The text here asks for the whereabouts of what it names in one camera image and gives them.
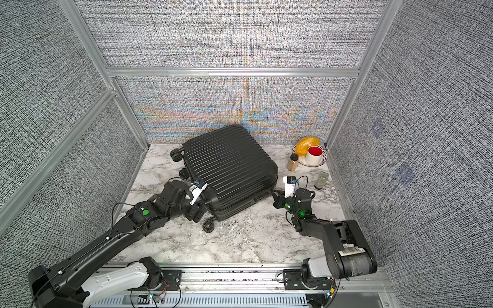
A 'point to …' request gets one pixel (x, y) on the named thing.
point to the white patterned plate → (302, 160)
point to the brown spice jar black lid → (293, 163)
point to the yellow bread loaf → (302, 145)
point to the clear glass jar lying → (321, 180)
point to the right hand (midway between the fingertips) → (271, 185)
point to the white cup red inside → (314, 155)
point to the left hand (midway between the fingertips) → (202, 198)
